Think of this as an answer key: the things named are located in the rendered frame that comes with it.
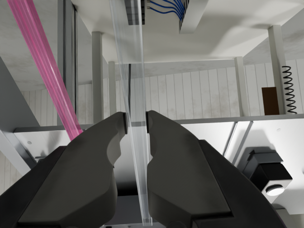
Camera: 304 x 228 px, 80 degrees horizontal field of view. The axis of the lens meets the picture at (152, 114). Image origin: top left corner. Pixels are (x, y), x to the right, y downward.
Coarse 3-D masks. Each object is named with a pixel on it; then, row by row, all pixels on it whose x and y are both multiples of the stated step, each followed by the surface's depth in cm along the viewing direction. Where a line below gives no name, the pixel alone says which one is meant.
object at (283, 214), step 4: (280, 212) 43; (284, 212) 43; (280, 216) 42; (284, 216) 42; (288, 216) 42; (284, 220) 41; (288, 220) 41; (292, 220) 41; (288, 224) 41; (292, 224) 41
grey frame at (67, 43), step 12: (60, 0) 50; (60, 12) 50; (72, 12) 50; (60, 24) 50; (72, 24) 50; (60, 36) 49; (72, 36) 50; (60, 48) 49; (72, 48) 49; (60, 60) 49; (72, 60) 49; (60, 72) 48; (72, 72) 48; (72, 84) 48; (72, 96) 48; (60, 120) 47
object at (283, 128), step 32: (32, 128) 24; (64, 128) 24; (192, 128) 25; (224, 128) 25; (256, 128) 25; (288, 128) 25; (128, 160) 28; (288, 160) 30; (128, 192) 35; (288, 192) 38
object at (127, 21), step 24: (120, 0) 8; (120, 24) 9; (120, 48) 9; (120, 72) 10; (144, 72) 11; (144, 96) 11; (144, 120) 13; (144, 144) 14; (144, 168) 17; (144, 192) 20; (144, 216) 24
